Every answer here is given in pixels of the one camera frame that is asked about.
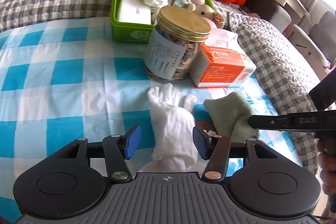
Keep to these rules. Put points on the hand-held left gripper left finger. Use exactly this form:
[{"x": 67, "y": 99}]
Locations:
[{"x": 132, "y": 140}]

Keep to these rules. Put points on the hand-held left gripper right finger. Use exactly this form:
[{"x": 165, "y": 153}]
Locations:
[{"x": 199, "y": 143}]

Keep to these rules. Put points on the white chair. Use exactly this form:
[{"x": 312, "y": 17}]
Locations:
[{"x": 309, "y": 45}]

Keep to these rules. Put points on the grey chair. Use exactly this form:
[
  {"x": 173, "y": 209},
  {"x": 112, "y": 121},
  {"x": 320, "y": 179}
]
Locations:
[{"x": 326, "y": 29}]

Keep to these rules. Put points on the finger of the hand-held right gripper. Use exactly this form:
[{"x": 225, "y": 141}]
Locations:
[{"x": 267, "y": 122}]

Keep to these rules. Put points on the green plastic bin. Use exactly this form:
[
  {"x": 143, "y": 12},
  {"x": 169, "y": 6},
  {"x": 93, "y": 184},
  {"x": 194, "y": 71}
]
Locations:
[{"x": 126, "y": 32}]

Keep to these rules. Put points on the person's right hand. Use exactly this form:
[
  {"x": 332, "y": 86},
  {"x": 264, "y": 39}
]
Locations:
[{"x": 326, "y": 161}]

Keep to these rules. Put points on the orange and white tissue pack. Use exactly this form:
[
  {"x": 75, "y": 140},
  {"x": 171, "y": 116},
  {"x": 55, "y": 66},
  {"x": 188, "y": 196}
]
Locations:
[{"x": 223, "y": 69}]

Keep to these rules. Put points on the glass jar with gold lid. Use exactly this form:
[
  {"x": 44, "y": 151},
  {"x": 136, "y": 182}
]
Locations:
[{"x": 173, "y": 50}]

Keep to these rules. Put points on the grey quilted checked pillow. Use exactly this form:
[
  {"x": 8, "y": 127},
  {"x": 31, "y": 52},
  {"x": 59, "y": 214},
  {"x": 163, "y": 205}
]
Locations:
[{"x": 275, "y": 66}]

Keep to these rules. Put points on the white foam block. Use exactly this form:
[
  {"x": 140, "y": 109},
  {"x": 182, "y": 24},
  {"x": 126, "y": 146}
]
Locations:
[{"x": 134, "y": 10}]

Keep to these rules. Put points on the white cotton glove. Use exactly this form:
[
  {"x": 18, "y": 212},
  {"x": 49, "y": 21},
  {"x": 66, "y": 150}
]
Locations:
[{"x": 173, "y": 129}]

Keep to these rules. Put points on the blue and white checked cloth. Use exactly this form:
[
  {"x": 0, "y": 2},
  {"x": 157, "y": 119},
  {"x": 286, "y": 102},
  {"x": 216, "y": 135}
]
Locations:
[{"x": 52, "y": 77}]

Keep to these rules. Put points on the pink plush toy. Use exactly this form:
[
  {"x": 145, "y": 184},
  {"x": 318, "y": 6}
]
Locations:
[{"x": 203, "y": 10}]

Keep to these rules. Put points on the pale green towel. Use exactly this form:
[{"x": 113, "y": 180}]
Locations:
[{"x": 231, "y": 111}]

